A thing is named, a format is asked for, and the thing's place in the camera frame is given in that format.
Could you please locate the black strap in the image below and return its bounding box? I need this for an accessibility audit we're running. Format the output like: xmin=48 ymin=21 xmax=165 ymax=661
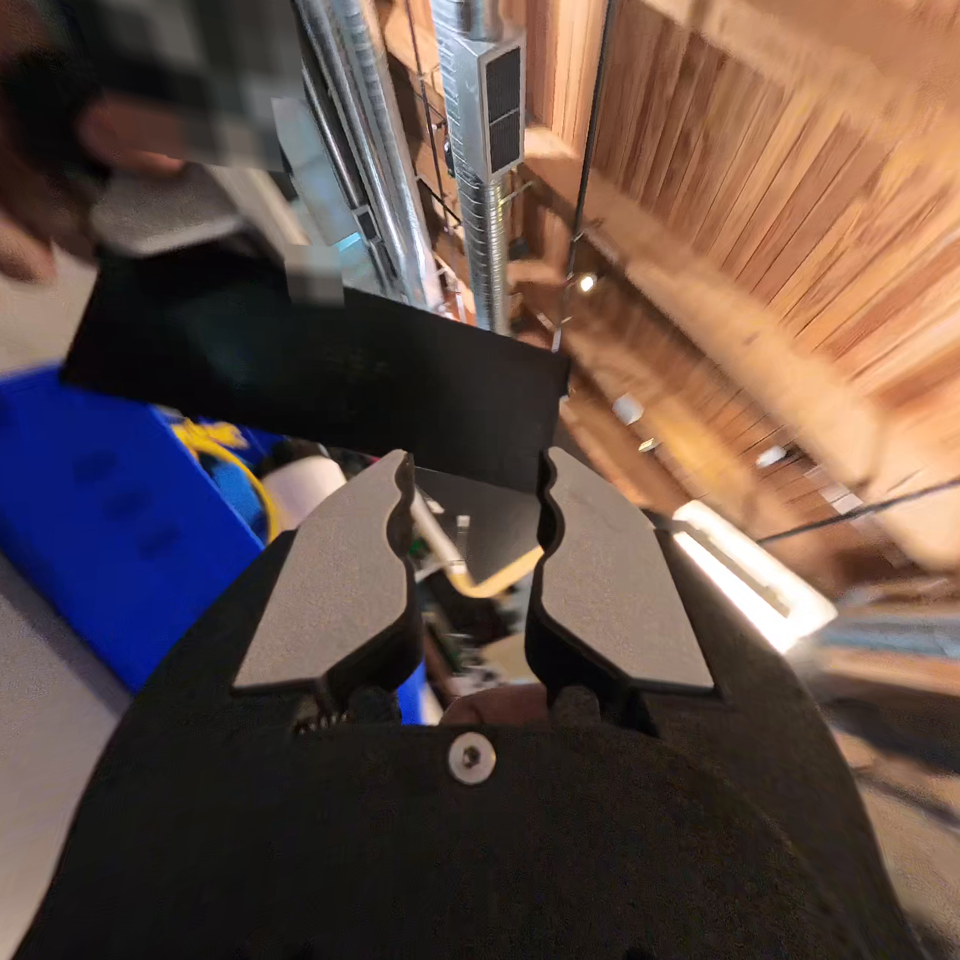
xmin=60 ymin=247 xmax=574 ymax=498

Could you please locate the studio light panel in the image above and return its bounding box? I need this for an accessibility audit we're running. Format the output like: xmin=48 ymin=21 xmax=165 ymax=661
xmin=669 ymin=498 xmax=839 ymax=655

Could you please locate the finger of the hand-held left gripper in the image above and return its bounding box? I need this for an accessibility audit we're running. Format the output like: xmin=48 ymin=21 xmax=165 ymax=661
xmin=88 ymin=163 xmax=249 ymax=259

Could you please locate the person's left hand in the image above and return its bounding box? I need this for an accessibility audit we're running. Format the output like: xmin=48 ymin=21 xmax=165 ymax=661
xmin=0 ymin=97 xmax=189 ymax=285

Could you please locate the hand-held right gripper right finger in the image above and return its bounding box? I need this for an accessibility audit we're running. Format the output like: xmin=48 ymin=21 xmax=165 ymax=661
xmin=523 ymin=446 xmax=717 ymax=695

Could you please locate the silver spiral air duct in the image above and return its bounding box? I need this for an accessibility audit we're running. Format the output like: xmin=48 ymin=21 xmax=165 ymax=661
xmin=429 ymin=0 xmax=528 ymax=336
xmin=294 ymin=0 xmax=438 ymax=310

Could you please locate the white roll with black caps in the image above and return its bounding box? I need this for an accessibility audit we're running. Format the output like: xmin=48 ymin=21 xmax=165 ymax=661
xmin=258 ymin=441 xmax=348 ymax=535

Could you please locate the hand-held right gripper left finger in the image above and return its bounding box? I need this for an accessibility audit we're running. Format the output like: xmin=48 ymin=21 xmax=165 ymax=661
xmin=231 ymin=448 xmax=426 ymax=697

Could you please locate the blue plastic bin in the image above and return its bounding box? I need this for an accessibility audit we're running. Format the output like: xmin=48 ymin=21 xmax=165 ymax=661
xmin=0 ymin=363 xmax=430 ymax=726

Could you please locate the yellow ethernet cable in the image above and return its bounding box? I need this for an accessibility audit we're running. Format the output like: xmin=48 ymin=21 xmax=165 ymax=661
xmin=172 ymin=418 xmax=284 ymax=546

